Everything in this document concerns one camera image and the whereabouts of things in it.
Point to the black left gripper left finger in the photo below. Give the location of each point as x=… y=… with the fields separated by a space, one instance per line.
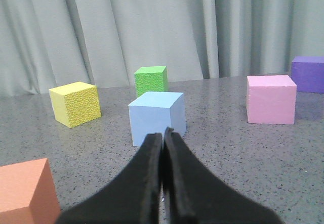
x=131 y=197

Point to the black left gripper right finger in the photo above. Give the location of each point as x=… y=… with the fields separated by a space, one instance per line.
x=194 y=195

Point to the light blue foam cube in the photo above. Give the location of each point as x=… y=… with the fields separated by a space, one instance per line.
x=155 y=111

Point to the orange foam cube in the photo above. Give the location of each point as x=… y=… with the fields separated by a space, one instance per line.
x=28 y=193

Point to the yellow foam cube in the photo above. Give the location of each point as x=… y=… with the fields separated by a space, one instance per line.
x=76 y=103

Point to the green foam cube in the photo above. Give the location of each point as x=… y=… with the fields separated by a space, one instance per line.
x=151 y=79

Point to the pink foam cube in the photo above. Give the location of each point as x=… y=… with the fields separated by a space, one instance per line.
x=271 y=99

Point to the dark purple foam cube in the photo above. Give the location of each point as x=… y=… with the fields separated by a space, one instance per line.
x=307 y=73

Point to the grey-green curtain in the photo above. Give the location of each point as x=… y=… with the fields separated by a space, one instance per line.
x=48 y=43

